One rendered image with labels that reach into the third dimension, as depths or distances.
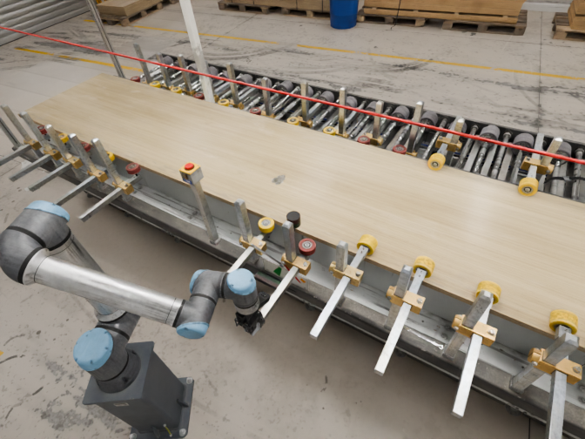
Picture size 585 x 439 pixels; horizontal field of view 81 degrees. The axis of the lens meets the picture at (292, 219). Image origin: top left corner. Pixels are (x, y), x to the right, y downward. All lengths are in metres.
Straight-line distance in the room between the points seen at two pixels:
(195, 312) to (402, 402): 1.46
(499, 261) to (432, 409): 0.98
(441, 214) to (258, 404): 1.46
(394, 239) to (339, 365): 0.96
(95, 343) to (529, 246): 1.87
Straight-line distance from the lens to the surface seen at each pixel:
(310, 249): 1.58
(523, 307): 1.63
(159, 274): 2.88
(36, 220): 1.31
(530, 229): 1.92
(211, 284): 1.21
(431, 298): 1.72
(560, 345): 1.37
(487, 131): 2.60
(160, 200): 2.47
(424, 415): 2.29
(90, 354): 1.64
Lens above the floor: 2.15
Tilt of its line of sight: 47 degrees down
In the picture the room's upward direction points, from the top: 5 degrees counter-clockwise
